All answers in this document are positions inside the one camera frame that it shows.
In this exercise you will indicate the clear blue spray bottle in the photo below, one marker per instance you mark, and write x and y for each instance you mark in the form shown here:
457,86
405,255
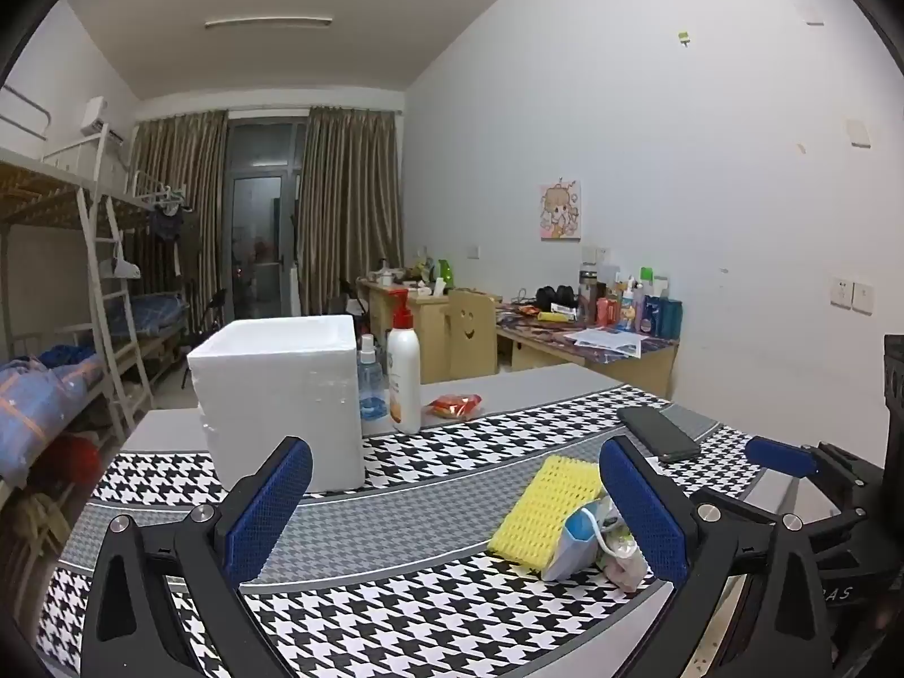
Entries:
371,395

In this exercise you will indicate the white lotion pump bottle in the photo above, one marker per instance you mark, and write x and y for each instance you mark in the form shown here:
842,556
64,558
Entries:
404,381

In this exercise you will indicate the black smartphone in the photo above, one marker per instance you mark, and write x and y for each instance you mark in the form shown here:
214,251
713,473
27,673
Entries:
657,432

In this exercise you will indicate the red snack packet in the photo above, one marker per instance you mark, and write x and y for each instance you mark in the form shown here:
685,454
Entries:
452,406

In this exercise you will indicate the green bottle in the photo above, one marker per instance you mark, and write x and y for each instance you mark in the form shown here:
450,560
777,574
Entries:
446,275

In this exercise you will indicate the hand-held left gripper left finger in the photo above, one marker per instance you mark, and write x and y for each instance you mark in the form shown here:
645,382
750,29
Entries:
272,508

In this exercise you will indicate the wooden chair with smiley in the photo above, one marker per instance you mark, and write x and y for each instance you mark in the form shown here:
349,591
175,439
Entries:
472,339

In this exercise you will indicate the wall socket pair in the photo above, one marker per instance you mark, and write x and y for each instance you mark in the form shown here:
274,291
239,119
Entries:
597,255

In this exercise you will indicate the floral tissue packet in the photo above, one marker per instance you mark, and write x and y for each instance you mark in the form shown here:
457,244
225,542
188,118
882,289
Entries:
621,558

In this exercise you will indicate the hanging dark clothes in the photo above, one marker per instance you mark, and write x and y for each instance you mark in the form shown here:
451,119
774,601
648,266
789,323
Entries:
168,222

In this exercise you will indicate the white air conditioner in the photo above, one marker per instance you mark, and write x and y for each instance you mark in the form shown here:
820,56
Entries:
95,116

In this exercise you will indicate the white wall switch pair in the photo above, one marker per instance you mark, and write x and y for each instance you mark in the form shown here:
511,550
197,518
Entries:
851,296

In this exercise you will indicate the plain wooden desk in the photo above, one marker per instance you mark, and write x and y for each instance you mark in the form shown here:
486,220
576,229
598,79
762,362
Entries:
417,325

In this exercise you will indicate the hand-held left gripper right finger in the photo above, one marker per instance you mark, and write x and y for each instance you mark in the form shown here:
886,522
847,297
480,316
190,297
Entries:
646,508

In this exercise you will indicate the brown curtain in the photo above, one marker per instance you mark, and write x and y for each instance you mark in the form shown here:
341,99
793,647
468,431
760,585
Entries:
349,205
180,176

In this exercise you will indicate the white bunk bed frame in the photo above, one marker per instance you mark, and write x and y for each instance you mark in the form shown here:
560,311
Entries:
42,201

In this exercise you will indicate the white foam box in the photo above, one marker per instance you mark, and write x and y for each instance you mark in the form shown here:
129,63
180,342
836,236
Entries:
279,402

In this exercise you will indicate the row of toiletry bottles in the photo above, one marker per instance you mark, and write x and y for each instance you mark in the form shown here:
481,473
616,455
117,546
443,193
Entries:
653,311

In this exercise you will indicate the houndstooth table cloth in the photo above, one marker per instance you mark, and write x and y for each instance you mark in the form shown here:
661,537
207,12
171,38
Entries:
395,621

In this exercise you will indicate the ceiling light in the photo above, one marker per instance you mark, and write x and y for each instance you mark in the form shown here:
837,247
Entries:
268,22

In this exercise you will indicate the white bunk ladder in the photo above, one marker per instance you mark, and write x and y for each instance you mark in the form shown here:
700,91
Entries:
116,339

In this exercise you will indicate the printed papers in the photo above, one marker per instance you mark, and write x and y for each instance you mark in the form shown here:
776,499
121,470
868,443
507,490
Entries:
611,342

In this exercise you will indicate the black pouch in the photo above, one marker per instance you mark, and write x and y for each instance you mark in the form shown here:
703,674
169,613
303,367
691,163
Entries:
558,295

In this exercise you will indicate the blue bedding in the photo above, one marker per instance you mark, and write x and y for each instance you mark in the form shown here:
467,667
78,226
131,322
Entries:
42,395

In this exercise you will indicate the wooden desk with patterned cover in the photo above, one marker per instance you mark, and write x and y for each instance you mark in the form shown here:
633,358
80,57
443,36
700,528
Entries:
621,371

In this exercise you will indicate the blue mattress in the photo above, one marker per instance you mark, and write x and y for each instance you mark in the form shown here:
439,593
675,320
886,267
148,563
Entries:
159,312

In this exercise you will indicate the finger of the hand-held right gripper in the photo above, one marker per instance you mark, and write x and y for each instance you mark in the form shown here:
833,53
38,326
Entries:
777,457
847,521

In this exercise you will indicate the cartoon wall poster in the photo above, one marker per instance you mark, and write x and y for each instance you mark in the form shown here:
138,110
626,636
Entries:
561,210

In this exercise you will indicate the glass balcony door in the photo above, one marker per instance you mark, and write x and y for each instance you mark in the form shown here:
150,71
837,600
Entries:
258,226

